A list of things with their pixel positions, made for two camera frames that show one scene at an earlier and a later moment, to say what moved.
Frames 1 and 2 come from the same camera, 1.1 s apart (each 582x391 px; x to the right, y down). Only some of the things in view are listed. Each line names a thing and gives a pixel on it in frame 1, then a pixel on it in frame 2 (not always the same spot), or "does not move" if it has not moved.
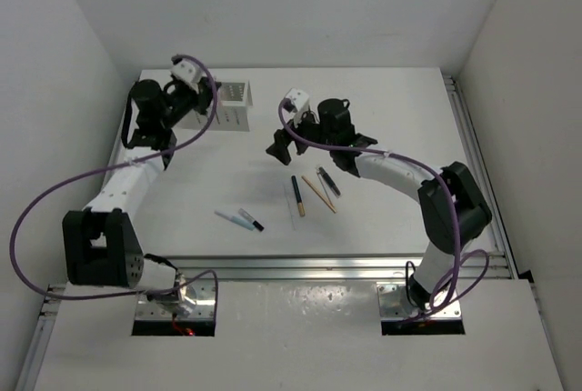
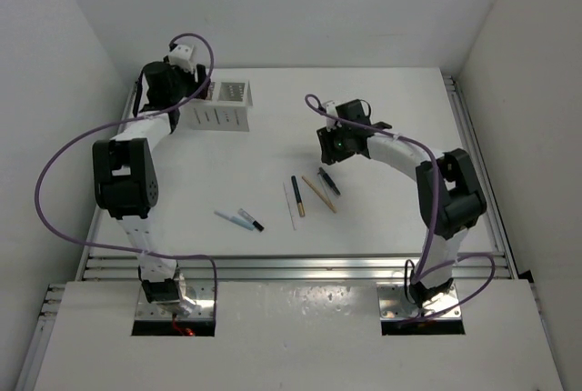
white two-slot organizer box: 232,112 does not move
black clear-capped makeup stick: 329,182 does not move
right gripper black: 284,137 -> 330,155
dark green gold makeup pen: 298,198 does not move
